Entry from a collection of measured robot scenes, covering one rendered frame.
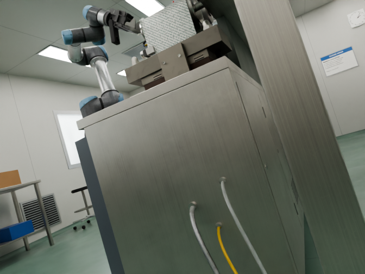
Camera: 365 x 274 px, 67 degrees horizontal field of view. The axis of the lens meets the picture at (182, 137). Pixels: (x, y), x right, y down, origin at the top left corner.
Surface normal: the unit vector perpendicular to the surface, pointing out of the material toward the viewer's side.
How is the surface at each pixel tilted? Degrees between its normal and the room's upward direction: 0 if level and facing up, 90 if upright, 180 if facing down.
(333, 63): 90
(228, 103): 90
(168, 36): 90
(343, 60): 90
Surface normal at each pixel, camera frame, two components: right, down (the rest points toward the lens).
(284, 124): -0.40, 0.06
